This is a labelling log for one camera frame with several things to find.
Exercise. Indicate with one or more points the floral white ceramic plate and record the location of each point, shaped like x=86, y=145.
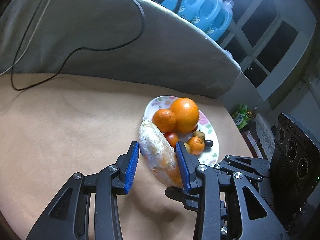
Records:
x=210, y=154

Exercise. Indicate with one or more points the mandarin orange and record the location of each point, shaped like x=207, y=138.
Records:
x=165, y=120

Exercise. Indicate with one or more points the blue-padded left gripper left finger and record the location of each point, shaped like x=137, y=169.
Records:
x=67, y=214

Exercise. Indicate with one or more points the large orange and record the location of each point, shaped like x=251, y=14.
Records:
x=187, y=115

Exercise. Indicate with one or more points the dark grape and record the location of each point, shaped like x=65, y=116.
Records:
x=208, y=144

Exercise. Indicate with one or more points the grey sofa cushion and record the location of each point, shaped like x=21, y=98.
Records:
x=128, y=40

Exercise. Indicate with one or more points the blue detergent bottle middle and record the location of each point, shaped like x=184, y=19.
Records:
x=207, y=13

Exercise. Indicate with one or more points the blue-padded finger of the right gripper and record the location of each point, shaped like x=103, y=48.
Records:
x=190, y=202

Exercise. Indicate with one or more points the tan longan fruit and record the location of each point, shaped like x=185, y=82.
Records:
x=199, y=134

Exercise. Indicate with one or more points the small mandarin on plate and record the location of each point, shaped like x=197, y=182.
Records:
x=196, y=145

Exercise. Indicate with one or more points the plastic-wrapped orange bread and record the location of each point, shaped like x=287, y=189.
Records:
x=159, y=155

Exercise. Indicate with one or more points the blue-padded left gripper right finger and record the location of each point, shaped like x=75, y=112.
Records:
x=228, y=202

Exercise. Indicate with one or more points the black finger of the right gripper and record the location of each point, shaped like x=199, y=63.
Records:
x=255, y=169

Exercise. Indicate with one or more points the blue detergent bottle right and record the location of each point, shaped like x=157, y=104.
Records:
x=222, y=21

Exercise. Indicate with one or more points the green snack package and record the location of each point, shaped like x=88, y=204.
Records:
x=242, y=116

